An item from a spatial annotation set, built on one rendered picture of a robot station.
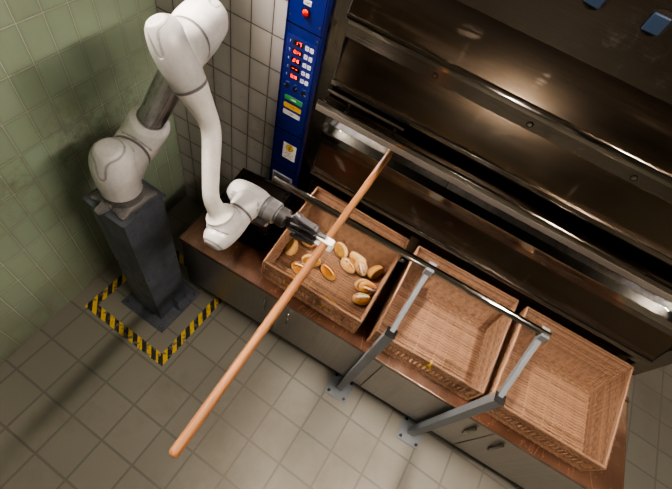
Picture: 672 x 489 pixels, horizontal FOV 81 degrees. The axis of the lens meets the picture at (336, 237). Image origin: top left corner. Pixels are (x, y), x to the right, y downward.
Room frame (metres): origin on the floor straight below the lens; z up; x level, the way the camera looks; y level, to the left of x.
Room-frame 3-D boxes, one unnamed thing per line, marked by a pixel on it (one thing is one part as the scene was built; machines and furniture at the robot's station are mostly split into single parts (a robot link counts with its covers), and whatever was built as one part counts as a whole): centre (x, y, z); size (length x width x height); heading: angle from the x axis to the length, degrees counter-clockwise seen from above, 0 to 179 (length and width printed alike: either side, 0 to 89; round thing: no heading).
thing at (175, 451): (0.87, 0.02, 1.20); 1.71 x 0.03 x 0.03; 168
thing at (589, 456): (0.84, -1.21, 0.72); 0.56 x 0.49 x 0.28; 79
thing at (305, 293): (1.07, -0.03, 0.72); 0.56 x 0.49 x 0.28; 78
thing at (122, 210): (0.78, 0.86, 1.03); 0.22 x 0.18 x 0.06; 165
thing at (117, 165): (0.81, 0.86, 1.17); 0.18 x 0.16 x 0.22; 5
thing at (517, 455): (0.96, -0.49, 0.29); 2.42 x 0.56 x 0.58; 79
